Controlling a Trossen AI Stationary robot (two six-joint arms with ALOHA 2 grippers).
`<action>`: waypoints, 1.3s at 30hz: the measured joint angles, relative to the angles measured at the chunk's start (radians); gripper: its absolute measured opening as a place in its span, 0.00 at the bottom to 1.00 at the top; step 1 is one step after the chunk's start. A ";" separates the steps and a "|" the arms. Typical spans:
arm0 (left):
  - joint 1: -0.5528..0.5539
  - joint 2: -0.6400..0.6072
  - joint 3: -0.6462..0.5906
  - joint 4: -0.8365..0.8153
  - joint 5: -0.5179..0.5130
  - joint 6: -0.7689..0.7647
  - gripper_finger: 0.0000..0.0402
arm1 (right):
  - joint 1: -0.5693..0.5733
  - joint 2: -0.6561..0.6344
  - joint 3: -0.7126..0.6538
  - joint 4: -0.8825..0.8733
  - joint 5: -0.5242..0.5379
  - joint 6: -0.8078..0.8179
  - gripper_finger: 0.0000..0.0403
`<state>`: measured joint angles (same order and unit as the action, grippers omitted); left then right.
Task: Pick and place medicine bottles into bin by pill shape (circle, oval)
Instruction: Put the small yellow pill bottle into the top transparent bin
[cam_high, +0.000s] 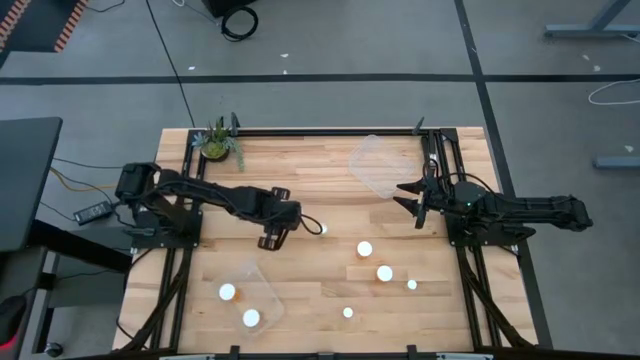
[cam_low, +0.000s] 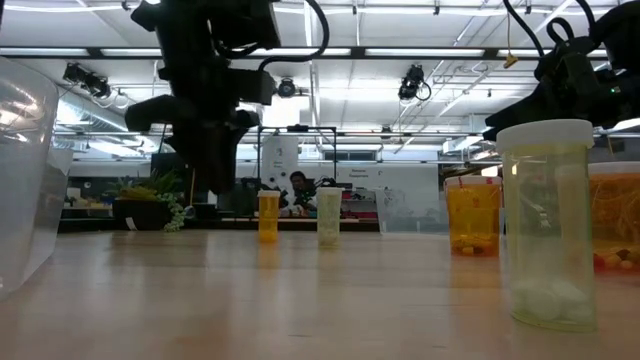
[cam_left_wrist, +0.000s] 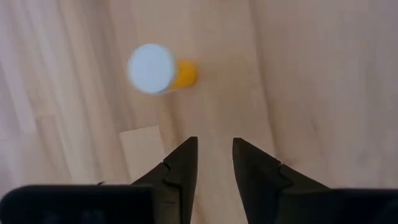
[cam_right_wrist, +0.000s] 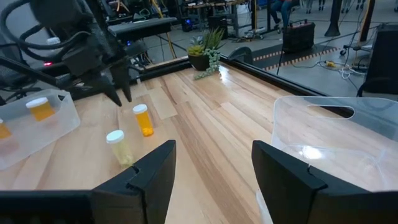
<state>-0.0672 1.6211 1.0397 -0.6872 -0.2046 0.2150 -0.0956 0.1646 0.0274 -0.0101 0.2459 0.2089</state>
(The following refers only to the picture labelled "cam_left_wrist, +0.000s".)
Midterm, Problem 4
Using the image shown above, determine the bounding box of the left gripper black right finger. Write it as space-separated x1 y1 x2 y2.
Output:
232 137 332 224

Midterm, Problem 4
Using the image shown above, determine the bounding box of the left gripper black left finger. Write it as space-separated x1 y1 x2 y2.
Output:
130 136 199 224

